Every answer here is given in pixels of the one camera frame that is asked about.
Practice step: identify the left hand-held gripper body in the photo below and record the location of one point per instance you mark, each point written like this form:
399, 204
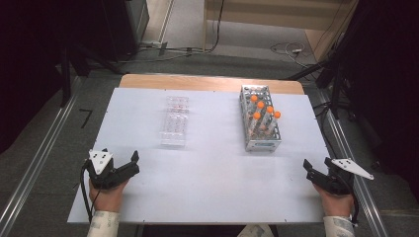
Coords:
103, 179

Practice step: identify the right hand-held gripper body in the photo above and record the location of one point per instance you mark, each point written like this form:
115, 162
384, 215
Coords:
339, 182

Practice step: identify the clear plastic tube rack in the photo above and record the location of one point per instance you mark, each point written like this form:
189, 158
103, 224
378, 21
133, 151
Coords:
174, 131

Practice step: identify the metal test tube rack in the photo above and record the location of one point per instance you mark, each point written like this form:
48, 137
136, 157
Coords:
263, 144

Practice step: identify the person's left hand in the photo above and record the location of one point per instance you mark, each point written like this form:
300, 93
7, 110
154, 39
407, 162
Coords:
107, 199

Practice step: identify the person's right hand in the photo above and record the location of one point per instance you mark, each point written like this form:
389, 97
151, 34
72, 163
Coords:
337, 204

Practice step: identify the black metal stand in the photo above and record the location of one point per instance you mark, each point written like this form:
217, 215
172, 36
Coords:
334, 85
66, 72

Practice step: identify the white table board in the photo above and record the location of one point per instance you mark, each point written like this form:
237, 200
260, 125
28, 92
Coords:
210, 184

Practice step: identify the person's patterned lap clothing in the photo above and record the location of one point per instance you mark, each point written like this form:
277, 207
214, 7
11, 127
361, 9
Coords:
255, 231

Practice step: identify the black curtain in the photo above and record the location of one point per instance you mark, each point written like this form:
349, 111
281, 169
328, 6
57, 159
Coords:
392, 82

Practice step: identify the grey power strip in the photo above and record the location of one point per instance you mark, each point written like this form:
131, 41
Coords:
154, 44

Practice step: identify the dark grey cabinet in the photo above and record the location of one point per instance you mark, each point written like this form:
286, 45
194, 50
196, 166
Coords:
131, 23

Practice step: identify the light wooden furniture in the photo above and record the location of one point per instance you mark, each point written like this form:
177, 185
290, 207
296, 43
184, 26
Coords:
263, 13

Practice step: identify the silver floor rail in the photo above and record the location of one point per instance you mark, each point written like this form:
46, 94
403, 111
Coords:
362, 197
36, 161

